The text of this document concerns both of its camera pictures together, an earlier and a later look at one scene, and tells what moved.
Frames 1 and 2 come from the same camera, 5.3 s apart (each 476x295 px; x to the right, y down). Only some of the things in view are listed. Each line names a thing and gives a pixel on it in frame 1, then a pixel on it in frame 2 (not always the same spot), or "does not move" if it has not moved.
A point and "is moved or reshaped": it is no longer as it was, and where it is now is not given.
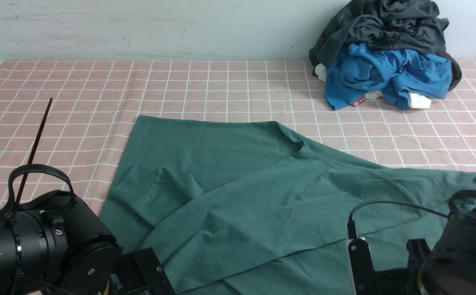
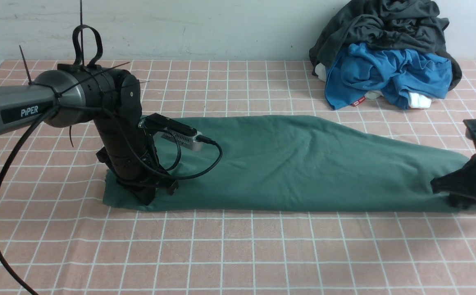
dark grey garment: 413,26 does not move
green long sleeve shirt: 243,207 is moved or reshaped
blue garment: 364,69 does not move
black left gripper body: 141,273 to 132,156
